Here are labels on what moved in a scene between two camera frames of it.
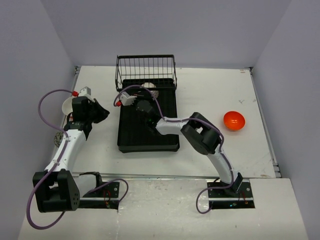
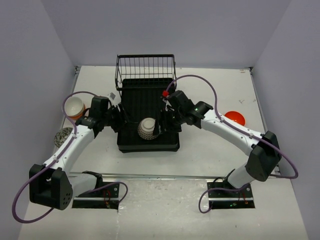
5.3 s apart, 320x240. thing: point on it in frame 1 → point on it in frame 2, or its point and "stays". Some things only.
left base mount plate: (110, 190) stays
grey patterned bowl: (58, 138) stays
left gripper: (103, 113) → (122, 118)
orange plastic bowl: (234, 120) stays
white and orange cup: (67, 106) stays
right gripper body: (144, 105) → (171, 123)
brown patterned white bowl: (150, 85) → (146, 128)
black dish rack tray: (156, 98) stays
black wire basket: (148, 71) stays
